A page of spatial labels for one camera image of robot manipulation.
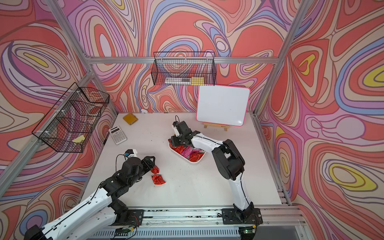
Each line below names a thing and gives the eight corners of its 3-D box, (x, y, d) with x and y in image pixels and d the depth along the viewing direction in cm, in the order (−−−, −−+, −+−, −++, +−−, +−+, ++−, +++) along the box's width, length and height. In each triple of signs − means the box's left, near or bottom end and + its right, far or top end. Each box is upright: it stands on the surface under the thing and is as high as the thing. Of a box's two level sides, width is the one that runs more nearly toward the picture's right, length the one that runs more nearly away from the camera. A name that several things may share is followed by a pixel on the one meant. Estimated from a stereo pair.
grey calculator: (116, 145, 104) (115, 143, 102) (109, 131, 111) (107, 129, 110) (127, 139, 107) (126, 137, 105) (119, 126, 115) (118, 124, 113)
